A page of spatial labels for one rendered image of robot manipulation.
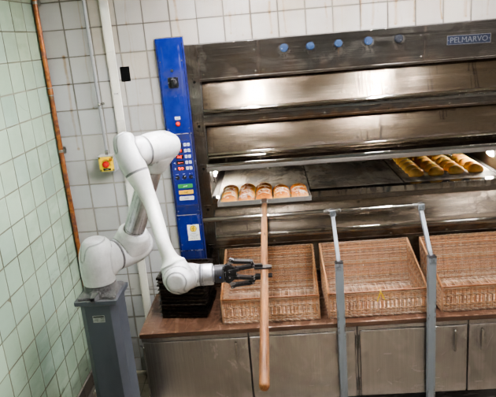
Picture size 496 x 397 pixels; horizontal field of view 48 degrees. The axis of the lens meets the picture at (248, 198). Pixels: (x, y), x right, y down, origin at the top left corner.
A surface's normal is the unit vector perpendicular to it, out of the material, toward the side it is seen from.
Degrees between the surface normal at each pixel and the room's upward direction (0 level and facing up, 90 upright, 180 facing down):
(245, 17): 90
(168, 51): 90
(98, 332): 90
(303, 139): 70
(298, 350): 90
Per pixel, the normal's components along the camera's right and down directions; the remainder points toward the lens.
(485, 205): -0.06, -0.07
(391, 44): -0.03, 0.28
